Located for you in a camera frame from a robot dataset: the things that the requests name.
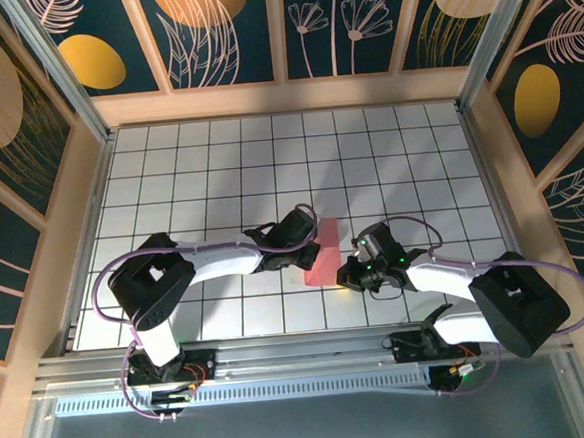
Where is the white grid mat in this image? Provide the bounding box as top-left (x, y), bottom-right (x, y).
top-left (57, 97), bottom-right (536, 352)

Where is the black electronics module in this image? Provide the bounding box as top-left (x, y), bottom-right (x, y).
top-left (149, 385), bottom-right (195, 409)
top-left (425, 360), bottom-right (487, 397)

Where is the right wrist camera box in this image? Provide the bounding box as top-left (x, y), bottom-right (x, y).
top-left (351, 233), bottom-right (379, 260)

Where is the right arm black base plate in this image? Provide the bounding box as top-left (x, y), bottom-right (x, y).
top-left (388, 324), bottom-right (482, 364)

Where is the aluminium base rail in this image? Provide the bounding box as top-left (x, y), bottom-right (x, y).
top-left (28, 312), bottom-right (579, 399)

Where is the aluminium side rail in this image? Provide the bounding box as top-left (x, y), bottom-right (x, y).
top-left (457, 101), bottom-right (550, 319)
top-left (45, 133), bottom-right (132, 354)

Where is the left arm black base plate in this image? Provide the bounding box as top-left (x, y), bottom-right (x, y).
top-left (124, 348), bottom-right (219, 387)

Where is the slotted grey cable duct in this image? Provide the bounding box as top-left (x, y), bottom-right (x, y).
top-left (53, 367), bottom-right (436, 422)

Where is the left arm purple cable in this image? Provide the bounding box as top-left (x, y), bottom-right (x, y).
top-left (85, 201), bottom-right (332, 428)

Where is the aluminium corner post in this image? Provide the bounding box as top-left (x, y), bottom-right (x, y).
top-left (449, 0), bottom-right (551, 111)
top-left (0, 0), bottom-right (117, 150)

